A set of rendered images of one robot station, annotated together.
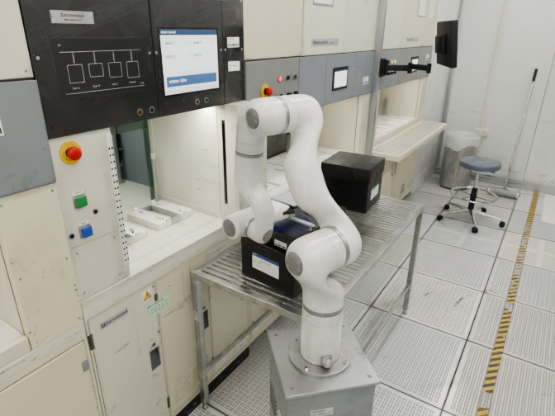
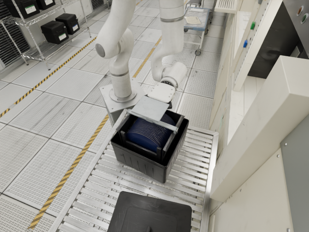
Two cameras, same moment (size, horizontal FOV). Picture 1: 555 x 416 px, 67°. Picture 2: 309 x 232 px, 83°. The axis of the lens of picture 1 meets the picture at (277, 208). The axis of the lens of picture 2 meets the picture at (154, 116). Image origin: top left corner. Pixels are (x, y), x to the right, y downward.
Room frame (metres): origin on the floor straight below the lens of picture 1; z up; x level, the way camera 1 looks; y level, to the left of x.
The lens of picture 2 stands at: (1.98, -0.15, 1.58)
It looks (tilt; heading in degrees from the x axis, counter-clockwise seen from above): 49 degrees down; 166
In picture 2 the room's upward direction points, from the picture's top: straight up
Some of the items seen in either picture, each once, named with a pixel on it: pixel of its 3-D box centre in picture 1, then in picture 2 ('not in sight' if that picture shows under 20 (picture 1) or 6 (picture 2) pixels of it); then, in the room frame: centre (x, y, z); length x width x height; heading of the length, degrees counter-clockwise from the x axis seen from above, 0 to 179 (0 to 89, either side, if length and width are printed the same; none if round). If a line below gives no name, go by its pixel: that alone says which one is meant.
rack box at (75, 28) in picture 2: not in sight; (68, 23); (-1.58, -0.84, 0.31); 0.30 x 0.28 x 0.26; 151
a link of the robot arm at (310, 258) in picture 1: (316, 272); (120, 50); (1.00, -0.11, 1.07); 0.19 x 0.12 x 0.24; 130
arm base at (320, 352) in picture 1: (321, 330); (121, 82); (1.02, -0.14, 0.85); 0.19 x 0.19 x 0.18
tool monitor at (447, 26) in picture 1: (422, 50); not in sight; (2.98, -0.95, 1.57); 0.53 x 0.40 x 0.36; 57
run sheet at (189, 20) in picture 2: not in sight; (192, 19); (-0.83, 1.20, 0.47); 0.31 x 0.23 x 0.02; 169
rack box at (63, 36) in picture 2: not in sight; (55, 32); (-1.28, -1.02, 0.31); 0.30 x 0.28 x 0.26; 143
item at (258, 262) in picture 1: (288, 252); (151, 140); (1.51, -0.05, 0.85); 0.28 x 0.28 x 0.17; 49
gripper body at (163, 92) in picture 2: (270, 210); (162, 94); (1.43, 0.02, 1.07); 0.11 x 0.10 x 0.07; 139
